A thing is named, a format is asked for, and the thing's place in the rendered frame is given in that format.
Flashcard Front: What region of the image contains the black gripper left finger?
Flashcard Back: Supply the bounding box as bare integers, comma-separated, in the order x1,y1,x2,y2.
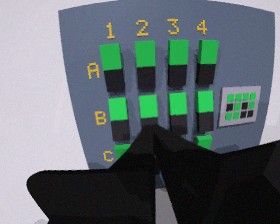
27,125,156,224

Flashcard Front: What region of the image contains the blue-grey switch panel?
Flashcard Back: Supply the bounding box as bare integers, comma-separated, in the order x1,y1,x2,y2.
58,0,276,169

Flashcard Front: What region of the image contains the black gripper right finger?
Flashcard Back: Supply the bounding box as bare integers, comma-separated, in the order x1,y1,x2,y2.
151,124,280,224

